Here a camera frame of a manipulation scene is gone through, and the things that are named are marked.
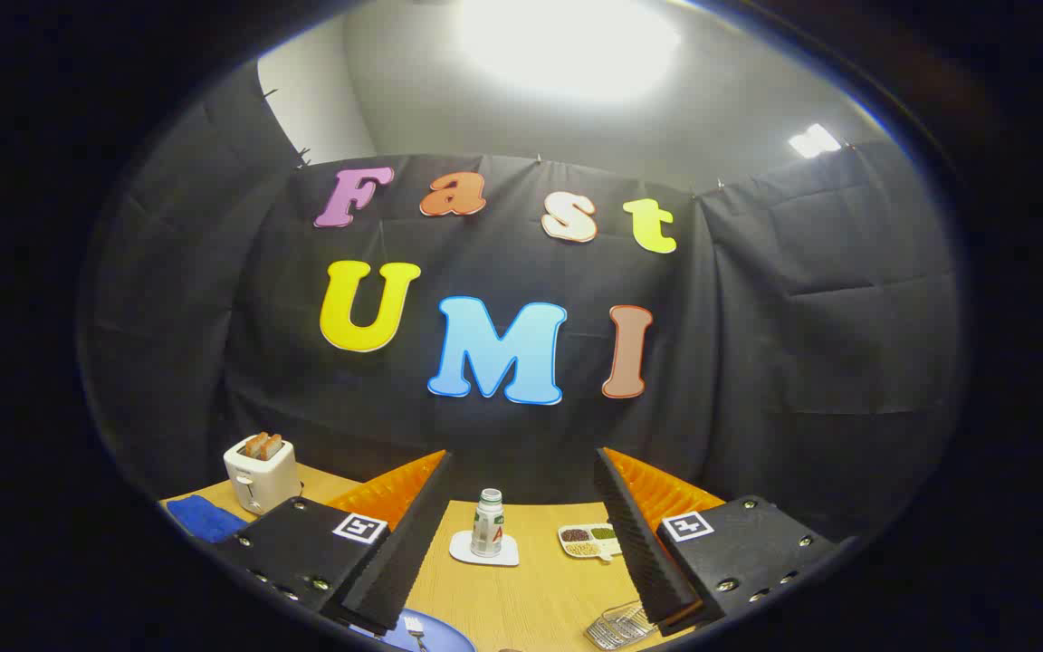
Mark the white and green drink can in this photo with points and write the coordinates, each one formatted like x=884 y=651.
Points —
x=487 y=525

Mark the white toaster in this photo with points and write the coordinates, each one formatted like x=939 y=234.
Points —
x=261 y=480

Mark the small ceiling light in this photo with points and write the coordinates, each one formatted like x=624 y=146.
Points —
x=813 y=141

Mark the blue round plate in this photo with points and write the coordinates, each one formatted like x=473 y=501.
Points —
x=449 y=634

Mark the toast slices in toaster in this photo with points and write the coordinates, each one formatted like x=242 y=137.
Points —
x=263 y=445

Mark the blue folded cloth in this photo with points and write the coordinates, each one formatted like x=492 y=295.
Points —
x=205 y=518

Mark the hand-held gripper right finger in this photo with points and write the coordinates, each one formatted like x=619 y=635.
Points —
x=644 y=552

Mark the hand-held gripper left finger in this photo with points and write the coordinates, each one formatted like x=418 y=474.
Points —
x=408 y=543

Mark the black backdrop cloth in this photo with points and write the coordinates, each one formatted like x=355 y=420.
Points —
x=757 y=317

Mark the white divided dish of beans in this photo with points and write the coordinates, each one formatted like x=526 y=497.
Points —
x=589 y=541

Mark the large ceiling light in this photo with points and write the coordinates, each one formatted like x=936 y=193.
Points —
x=567 y=45

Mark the white coaster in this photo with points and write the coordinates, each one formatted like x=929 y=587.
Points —
x=463 y=551

